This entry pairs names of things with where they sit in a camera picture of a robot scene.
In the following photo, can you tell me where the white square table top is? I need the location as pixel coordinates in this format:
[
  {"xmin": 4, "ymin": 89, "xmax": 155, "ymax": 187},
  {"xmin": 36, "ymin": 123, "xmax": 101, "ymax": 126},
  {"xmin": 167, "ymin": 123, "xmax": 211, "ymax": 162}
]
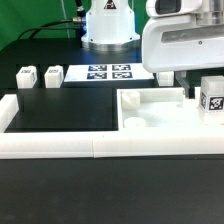
[{"xmin": 117, "ymin": 87, "xmax": 224, "ymax": 130}]

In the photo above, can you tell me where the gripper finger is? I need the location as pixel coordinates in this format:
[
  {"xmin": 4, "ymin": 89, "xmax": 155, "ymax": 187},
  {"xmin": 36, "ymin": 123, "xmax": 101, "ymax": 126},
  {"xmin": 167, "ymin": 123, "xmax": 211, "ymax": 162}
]
[{"xmin": 175, "ymin": 71, "xmax": 195, "ymax": 99}]

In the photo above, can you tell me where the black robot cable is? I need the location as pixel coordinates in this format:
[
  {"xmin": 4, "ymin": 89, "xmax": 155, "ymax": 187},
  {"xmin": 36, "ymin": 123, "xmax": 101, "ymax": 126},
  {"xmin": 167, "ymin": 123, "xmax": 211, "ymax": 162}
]
[{"xmin": 17, "ymin": 0, "xmax": 88, "ymax": 41}]

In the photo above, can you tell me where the white sheet with AprilTags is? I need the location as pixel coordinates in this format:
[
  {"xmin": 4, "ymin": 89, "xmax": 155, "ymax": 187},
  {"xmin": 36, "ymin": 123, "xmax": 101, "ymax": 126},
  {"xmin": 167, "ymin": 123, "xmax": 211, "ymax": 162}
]
[{"xmin": 64, "ymin": 63, "xmax": 153, "ymax": 82}]

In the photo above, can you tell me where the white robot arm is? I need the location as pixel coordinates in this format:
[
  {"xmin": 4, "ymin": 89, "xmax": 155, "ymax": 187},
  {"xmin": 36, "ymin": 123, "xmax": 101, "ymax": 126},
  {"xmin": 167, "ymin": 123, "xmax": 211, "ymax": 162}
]
[{"xmin": 81, "ymin": 0, "xmax": 224, "ymax": 81}]

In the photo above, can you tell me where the white U-shaped obstacle fence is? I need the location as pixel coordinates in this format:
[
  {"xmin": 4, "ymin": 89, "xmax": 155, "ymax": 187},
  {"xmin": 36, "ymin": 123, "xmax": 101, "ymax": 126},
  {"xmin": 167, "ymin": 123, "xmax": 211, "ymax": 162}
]
[{"xmin": 0, "ymin": 88, "xmax": 224, "ymax": 159}]

